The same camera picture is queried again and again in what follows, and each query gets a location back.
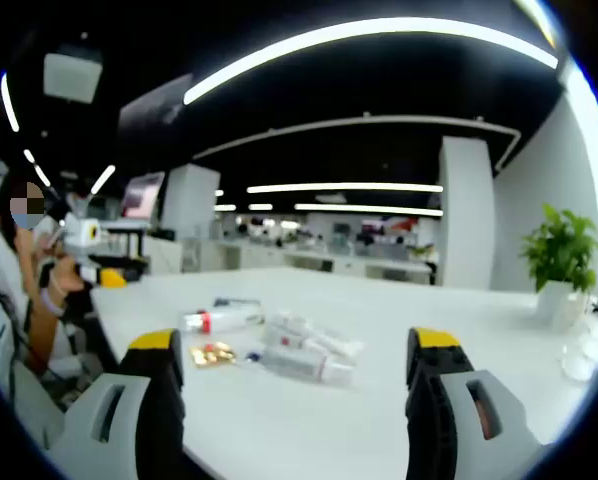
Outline person's left hand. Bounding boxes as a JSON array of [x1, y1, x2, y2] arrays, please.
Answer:
[[38, 257, 86, 301]]

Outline clear glass vessels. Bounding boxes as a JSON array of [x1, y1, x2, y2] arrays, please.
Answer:
[[560, 302, 598, 385]]

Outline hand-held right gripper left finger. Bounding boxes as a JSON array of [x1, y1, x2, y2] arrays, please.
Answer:
[[48, 328, 205, 480]]

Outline small white skincare tube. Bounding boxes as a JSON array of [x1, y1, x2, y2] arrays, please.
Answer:
[[270, 309, 321, 337]]

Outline pale purple bracelet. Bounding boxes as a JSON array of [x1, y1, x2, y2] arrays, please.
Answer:
[[39, 288, 69, 317]]

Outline white square pillar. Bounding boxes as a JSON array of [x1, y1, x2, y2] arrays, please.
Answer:
[[160, 162, 221, 242], [437, 134, 496, 292]]

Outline row of office desks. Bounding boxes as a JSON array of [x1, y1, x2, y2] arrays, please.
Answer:
[[212, 233, 439, 287]]

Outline pink display screen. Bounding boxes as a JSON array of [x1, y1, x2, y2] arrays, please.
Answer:
[[120, 171, 166, 222]]

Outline straight ceiling light strip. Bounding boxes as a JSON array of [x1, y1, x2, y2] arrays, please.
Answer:
[[245, 181, 444, 196], [292, 201, 445, 218]]

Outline dark hanging ceiling panel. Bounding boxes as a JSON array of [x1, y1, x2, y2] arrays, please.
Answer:
[[117, 73, 196, 167]]

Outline square ceiling air vent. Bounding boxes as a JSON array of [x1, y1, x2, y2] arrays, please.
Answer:
[[42, 46, 104, 105]]

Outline gold skincare sachet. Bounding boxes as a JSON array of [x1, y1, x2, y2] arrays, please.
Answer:
[[187, 341, 238, 370]]

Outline white ceiling track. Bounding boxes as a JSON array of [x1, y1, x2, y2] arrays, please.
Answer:
[[192, 113, 524, 172]]

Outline clear skincare bottle red label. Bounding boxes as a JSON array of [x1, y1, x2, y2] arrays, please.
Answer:
[[252, 344, 356, 387]]

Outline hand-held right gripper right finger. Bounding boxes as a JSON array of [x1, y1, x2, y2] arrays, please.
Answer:
[[405, 327, 555, 480]]

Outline white tube red cap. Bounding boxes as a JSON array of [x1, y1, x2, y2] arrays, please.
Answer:
[[180, 303, 266, 335]]

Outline person's grey shirt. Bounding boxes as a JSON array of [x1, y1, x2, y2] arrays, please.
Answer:
[[8, 359, 69, 451]]

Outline long curved ceiling light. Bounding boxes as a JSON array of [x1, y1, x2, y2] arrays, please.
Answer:
[[182, 16, 561, 107]]

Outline green potted plant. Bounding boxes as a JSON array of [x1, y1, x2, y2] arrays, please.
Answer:
[[520, 201, 598, 332]]

